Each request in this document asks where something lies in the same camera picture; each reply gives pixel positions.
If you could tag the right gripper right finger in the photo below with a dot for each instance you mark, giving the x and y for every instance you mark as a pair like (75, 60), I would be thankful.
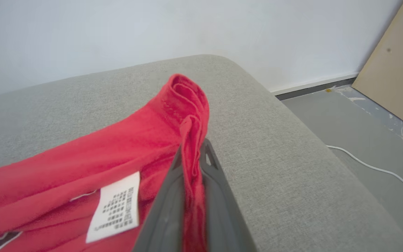
(222, 217)

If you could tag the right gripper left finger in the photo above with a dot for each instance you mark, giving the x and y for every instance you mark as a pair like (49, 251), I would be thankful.
(163, 224)

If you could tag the red Bulls basketball jersey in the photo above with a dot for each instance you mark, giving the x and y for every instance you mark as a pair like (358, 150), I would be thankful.
(82, 164)

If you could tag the grey fabric sofa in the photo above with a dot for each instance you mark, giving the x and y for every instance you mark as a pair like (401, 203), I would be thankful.
(275, 157)

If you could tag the light wooden board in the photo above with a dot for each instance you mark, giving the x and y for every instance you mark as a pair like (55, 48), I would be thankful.
(397, 70)

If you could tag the white wall skirting board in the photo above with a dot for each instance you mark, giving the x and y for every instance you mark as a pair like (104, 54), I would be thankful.
(313, 84)

